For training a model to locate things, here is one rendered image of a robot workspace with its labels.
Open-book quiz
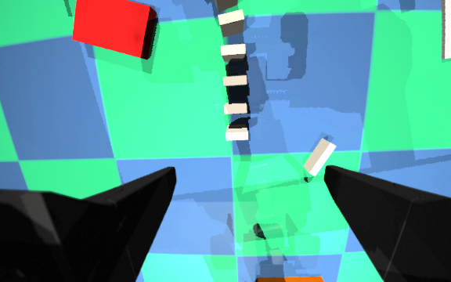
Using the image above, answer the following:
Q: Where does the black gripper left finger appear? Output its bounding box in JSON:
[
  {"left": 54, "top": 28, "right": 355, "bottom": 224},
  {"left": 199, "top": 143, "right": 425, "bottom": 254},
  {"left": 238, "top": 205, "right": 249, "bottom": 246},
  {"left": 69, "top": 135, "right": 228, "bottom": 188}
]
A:
[{"left": 0, "top": 167, "right": 177, "bottom": 282}]

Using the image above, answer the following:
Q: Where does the red rectangular block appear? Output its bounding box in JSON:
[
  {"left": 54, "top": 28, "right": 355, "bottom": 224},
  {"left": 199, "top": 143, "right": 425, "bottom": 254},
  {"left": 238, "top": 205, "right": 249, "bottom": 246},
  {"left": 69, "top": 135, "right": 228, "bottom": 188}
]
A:
[{"left": 73, "top": 0, "right": 157, "bottom": 60}]

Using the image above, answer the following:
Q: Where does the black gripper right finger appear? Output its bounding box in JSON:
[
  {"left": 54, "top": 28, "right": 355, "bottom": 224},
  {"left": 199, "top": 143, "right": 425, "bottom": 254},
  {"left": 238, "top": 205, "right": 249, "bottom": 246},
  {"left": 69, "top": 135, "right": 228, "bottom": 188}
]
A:
[{"left": 324, "top": 164, "right": 451, "bottom": 282}]

